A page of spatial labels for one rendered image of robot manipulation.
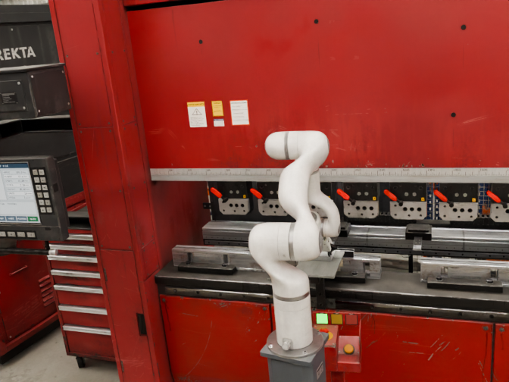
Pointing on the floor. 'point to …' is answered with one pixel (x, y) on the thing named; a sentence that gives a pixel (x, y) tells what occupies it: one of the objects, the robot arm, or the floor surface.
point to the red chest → (80, 296)
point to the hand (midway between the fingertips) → (323, 252)
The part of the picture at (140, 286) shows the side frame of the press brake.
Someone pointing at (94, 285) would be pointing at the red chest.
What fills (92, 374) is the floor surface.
